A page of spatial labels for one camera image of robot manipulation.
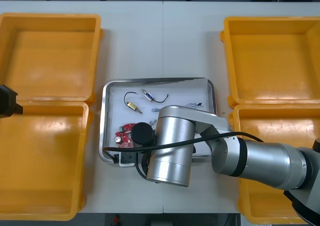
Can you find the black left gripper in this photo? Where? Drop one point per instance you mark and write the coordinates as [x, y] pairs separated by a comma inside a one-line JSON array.
[[7, 102]]

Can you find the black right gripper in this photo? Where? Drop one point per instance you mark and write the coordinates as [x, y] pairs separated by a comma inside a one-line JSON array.
[[144, 159]]

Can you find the thin harness with metal terminals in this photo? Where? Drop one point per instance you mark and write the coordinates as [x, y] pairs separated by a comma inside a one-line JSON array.
[[152, 122]]

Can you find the brass-coloured metal solenoid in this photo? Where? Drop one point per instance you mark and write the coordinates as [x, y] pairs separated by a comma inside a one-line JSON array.
[[132, 106]]

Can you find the blue label metal solenoid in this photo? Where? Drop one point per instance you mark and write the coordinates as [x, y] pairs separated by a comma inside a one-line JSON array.
[[149, 95]]

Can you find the twisted harness with black connector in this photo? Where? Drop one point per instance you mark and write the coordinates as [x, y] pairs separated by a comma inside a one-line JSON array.
[[199, 103]]

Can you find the silver-grey right robot arm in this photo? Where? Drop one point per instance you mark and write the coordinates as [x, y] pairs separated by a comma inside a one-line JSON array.
[[175, 141]]

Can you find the round red circuit board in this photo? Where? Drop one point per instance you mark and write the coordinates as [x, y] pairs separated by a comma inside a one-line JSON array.
[[123, 138]]

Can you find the steel tray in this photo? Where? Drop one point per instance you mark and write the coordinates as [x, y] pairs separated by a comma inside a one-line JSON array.
[[103, 126]]

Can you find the yellow-orange plastic bin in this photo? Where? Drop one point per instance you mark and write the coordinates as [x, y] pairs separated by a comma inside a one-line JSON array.
[[50, 48], [260, 203], [37, 161], [270, 61]]

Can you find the small red floor object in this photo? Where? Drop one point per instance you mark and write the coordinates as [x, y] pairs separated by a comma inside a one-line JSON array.
[[115, 219]]

